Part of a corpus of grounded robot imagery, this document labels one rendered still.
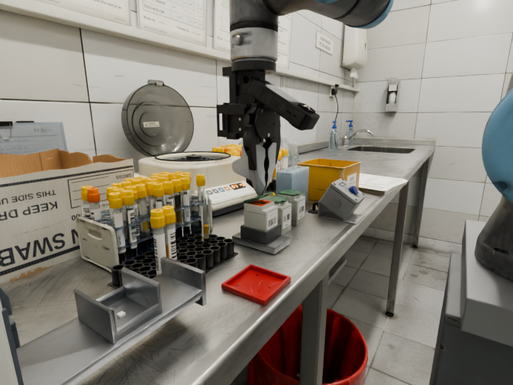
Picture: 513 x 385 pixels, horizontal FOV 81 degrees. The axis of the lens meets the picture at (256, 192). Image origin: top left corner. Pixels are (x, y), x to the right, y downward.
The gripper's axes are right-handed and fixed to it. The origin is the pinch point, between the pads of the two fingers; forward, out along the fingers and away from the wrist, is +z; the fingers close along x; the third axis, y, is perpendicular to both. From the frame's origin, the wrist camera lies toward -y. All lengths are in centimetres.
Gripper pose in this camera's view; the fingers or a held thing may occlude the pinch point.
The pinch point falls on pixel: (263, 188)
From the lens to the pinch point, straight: 51.7
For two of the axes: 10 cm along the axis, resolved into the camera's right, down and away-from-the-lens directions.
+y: -8.2, -1.4, 5.5
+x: -5.7, 2.0, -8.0
